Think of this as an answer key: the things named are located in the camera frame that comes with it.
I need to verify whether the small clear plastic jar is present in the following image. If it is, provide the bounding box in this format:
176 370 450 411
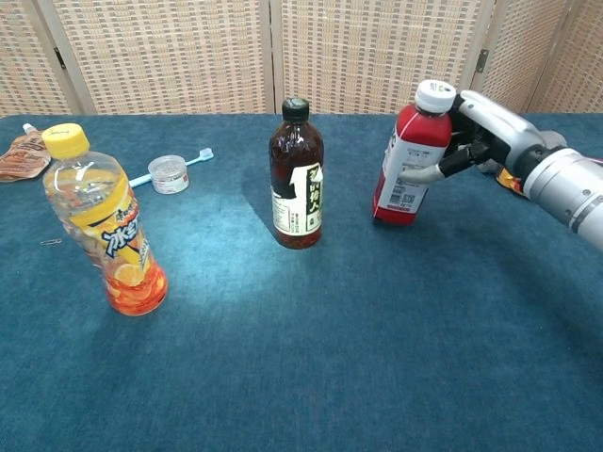
147 154 190 195

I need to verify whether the woven folding screen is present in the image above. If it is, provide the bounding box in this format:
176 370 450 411
0 0 603 117

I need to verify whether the blue table cloth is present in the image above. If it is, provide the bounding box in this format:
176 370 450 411
0 112 603 452

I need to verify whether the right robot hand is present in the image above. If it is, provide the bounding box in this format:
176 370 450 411
399 89 550 185

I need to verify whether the yellow tape measure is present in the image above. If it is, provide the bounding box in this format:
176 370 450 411
496 167 525 197

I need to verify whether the red juice bottle white cap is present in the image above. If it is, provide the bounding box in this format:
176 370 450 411
371 79 457 226

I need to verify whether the brown spout pouch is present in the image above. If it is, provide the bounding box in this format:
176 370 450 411
0 122 52 184

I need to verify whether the dark brown bottle black cap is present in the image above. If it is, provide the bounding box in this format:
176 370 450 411
268 97 326 250

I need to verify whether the iced tea bottle yellow cap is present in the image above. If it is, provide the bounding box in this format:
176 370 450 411
41 122 170 317

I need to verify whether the light blue toothbrush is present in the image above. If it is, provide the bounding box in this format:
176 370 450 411
127 147 216 189

